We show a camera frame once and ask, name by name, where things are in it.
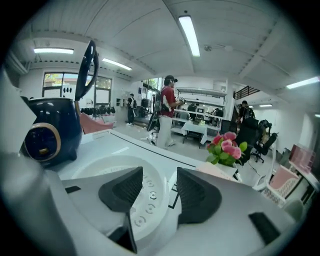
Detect dark blue rice cooker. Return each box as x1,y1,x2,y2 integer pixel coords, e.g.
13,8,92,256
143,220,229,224
19,39,100,169

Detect pink plastic basket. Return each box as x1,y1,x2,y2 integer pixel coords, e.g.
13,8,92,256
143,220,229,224
79,112,115,135
264,164,301,207

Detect table with white cloth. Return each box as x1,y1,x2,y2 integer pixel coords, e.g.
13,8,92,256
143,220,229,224
180,121,209,149

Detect long ceiling light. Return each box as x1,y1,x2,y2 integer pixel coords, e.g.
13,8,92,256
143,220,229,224
101,57,133,71
33,47,75,55
178,15,201,58
285,76,320,90

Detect pink storage box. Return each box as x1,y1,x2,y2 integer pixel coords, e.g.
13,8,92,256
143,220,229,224
289,143,316,174

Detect black office chair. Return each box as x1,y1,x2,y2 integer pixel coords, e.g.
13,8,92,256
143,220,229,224
235,117,260,166
250,132,279,164

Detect white metal shelf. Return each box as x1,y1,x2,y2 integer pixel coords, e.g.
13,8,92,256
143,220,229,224
171,87,229,136

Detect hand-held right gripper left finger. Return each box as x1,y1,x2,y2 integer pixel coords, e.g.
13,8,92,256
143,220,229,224
60,166,144,254

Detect dark framed window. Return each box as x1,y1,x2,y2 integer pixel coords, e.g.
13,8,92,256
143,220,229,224
42,71,113,106

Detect pink flowers in white pot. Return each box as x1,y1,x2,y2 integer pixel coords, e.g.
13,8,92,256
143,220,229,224
205,131,249,176

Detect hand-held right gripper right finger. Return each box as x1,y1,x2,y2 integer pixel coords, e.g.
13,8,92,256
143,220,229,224
175,166,297,249

